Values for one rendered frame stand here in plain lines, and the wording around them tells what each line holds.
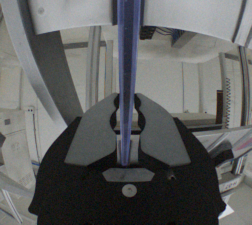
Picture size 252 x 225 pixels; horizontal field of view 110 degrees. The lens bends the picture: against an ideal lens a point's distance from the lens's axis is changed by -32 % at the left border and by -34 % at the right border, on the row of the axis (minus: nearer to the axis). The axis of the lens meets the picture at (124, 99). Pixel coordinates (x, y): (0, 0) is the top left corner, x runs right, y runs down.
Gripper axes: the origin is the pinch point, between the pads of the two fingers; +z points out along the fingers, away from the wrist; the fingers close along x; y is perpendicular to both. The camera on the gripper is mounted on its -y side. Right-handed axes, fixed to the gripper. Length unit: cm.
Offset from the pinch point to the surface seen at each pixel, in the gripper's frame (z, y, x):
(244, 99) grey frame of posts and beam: 29, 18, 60
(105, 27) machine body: 44.1, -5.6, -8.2
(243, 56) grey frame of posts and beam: 39, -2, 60
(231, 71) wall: 180, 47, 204
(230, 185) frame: 1, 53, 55
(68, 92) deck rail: 4.1, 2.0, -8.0
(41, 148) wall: 103, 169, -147
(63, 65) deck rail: 4.3, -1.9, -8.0
